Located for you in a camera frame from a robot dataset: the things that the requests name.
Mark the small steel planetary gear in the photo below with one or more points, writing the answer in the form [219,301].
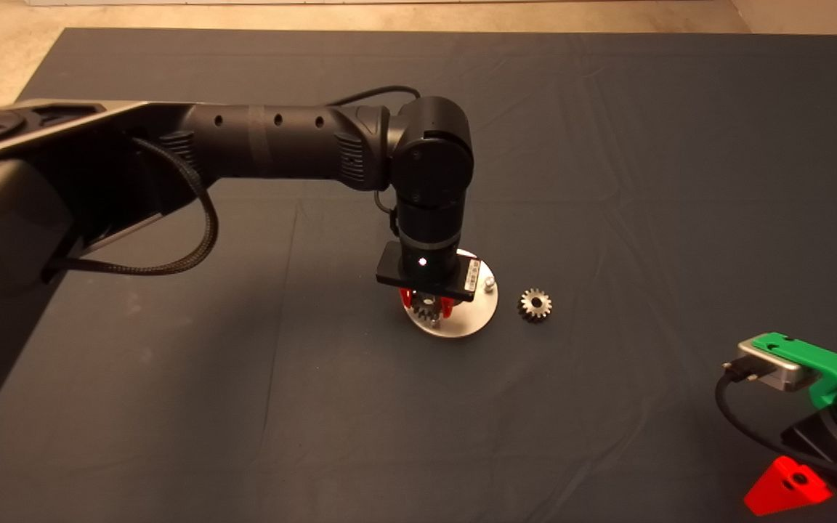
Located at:
[426,310]
[535,305]

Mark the dark grey table cloth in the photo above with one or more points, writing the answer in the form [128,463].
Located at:
[607,145]

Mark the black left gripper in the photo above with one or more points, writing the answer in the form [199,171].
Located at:
[426,276]

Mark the round metal carrier plate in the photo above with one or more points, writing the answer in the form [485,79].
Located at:
[473,316]

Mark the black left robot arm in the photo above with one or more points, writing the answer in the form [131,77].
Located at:
[280,145]

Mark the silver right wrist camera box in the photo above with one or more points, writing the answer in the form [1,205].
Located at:
[771,370]

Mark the green right camera mount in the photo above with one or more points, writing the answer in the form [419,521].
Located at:
[825,367]

